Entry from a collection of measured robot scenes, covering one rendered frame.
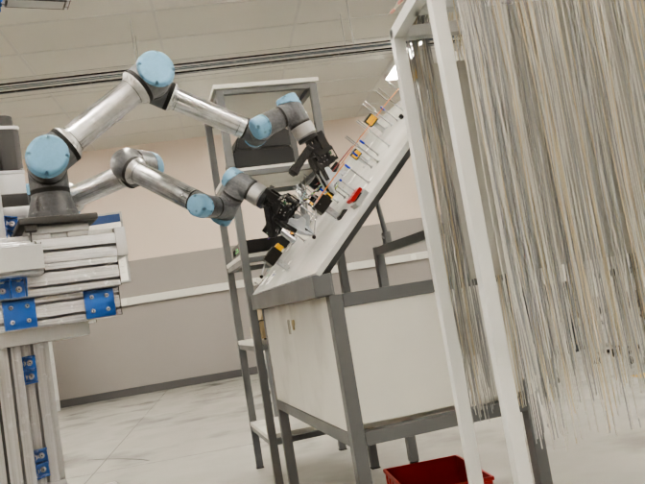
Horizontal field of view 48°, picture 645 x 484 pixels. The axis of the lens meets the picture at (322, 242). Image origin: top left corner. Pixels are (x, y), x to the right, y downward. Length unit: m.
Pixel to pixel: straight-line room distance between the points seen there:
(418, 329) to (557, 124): 0.86
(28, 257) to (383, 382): 1.06
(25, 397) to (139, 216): 7.72
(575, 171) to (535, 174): 0.09
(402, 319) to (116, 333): 8.03
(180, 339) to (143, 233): 1.50
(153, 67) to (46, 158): 0.42
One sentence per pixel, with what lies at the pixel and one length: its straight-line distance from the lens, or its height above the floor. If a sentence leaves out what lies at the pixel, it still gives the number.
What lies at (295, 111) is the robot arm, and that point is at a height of 1.42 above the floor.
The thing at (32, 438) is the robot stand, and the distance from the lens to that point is 2.54.
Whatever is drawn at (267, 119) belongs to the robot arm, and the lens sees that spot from 2.40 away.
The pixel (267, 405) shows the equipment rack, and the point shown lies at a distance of 3.33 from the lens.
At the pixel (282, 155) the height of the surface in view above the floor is 1.51.
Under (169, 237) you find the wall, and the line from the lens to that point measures 10.01.
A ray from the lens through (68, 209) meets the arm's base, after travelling 2.34.
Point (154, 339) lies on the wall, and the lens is 9.95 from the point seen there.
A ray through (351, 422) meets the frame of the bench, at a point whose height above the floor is 0.44.
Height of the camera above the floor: 0.78
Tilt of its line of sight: 5 degrees up
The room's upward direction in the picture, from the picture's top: 9 degrees counter-clockwise
